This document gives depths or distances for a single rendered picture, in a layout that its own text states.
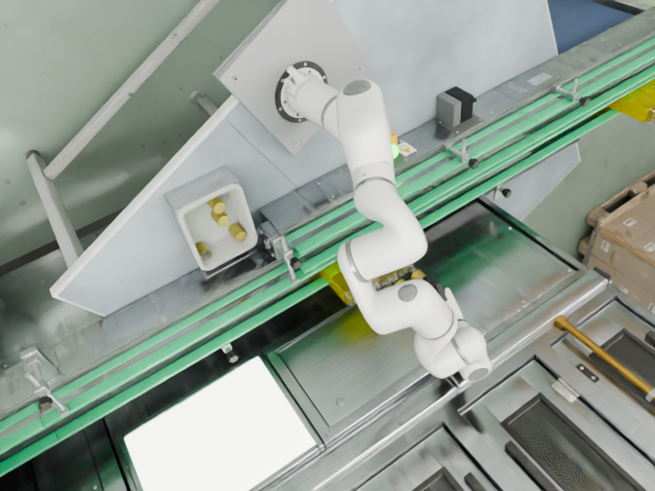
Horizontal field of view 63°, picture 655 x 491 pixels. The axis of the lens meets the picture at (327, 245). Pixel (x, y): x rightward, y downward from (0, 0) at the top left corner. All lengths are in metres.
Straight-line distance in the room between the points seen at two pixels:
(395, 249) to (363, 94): 0.32
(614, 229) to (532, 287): 3.54
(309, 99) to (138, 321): 0.72
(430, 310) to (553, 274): 0.79
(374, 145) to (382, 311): 0.31
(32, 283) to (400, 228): 1.48
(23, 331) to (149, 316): 0.59
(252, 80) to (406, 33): 0.48
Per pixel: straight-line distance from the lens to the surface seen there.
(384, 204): 0.97
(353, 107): 1.07
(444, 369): 1.24
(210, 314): 1.46
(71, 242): 1.61
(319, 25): 1.37
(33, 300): 2.06
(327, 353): 1.51
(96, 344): 1.51
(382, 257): 0.98
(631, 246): 5.11
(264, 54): 1.30
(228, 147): 1.39
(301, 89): 1.32
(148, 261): 1.49
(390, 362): 1.48
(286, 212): 1.49
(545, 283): 1.72
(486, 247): 1.79
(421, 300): 1.00
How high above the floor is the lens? 1.87
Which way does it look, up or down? 39 degrees down
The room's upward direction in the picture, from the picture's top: 136 degrees clockwise
